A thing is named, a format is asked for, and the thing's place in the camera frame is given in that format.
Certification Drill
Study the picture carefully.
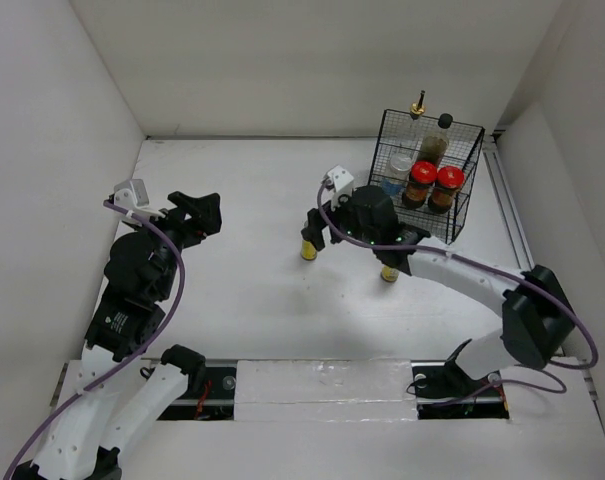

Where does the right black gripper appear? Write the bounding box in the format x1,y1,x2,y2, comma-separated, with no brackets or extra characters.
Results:
302,187,379,249

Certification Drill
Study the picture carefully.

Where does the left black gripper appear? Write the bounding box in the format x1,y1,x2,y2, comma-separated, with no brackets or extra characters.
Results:
131,190,222,298

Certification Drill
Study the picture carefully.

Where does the small yellow bottle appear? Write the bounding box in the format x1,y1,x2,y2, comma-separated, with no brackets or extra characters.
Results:
380,266,399,283
300,240,317,261

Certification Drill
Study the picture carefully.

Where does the red lid sauce jar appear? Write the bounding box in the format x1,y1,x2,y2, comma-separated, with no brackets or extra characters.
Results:
402,161,437,209
428,166,465,214

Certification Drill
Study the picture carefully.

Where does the clear oil bottle gold spout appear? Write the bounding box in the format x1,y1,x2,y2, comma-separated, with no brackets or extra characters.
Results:
399,90,426,150

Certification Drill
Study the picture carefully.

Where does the dark sauce bottle black cap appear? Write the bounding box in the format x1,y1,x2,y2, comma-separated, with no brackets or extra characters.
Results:
417,113,453,168

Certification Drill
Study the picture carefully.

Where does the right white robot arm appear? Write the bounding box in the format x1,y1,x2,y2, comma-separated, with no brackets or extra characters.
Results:
301,179,579,403

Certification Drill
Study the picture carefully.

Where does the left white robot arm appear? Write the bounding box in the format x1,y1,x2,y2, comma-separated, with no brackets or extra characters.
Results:
4,180,222,479

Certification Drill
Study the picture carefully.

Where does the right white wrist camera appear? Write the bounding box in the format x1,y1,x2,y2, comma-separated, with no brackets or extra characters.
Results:
323,165,355,210

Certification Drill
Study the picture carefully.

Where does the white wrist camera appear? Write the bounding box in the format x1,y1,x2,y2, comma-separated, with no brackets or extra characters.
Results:
323,165,355,210
113,179,165,220

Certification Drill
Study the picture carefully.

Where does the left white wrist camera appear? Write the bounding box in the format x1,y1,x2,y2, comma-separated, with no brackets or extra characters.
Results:
113,179,165,220

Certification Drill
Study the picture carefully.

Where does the black wire rack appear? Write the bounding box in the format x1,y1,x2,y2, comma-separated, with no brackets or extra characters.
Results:
368,109,485,244

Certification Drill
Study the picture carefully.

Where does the aluminium side rail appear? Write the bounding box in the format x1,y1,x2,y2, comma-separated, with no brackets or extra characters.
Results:
482,135,535,270

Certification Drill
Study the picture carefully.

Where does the black mounting rail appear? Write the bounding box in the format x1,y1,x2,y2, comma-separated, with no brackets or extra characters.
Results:
160,359,509,423

